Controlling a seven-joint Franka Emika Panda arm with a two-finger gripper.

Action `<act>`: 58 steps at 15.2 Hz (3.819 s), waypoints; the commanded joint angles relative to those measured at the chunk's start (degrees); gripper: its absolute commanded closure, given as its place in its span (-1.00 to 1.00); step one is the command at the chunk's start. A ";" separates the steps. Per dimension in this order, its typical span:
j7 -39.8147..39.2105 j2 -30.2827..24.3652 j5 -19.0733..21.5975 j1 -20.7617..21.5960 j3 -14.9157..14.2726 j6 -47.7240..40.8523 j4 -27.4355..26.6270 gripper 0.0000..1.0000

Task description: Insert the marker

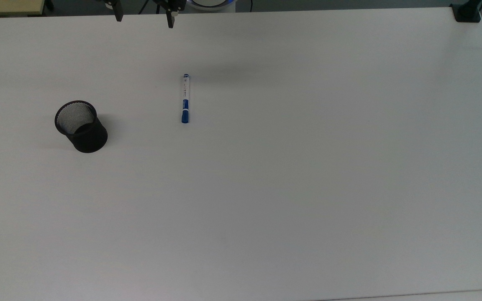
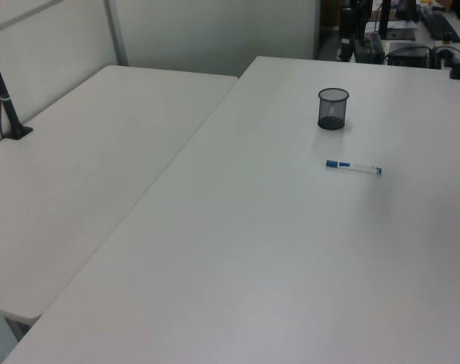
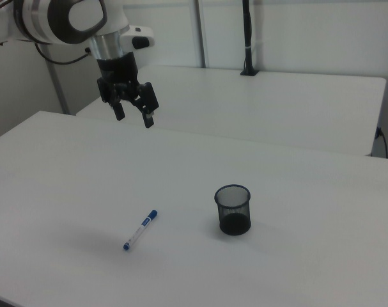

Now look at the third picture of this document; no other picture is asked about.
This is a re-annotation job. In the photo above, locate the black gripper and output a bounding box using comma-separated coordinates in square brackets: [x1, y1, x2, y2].
[96, 52, 160, 129]

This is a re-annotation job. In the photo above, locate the blue and white marker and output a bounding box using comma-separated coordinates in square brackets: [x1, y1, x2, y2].
[122, 209, 159, 251]

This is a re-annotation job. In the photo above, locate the white side table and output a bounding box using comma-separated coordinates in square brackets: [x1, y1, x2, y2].
[75, 65, 387, 157]

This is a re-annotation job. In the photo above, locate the black mesh pen cup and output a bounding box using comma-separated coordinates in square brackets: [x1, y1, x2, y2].
[214, 184, 252, 237]

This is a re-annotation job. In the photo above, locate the grey wall frame post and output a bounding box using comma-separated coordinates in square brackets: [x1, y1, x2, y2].
[190, 0, 211, 68]
[45, 60, 70, 115]

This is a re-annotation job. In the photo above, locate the dark robot arm cable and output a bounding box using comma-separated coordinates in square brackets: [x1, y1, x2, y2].
[35, 42, 93, 66]

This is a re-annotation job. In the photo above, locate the black clamped camera pole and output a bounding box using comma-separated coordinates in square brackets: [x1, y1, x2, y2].
[240, 0, 260, 77]

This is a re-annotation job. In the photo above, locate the black wall power cable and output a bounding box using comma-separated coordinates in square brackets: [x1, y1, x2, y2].
[376, 127, 388, 159]

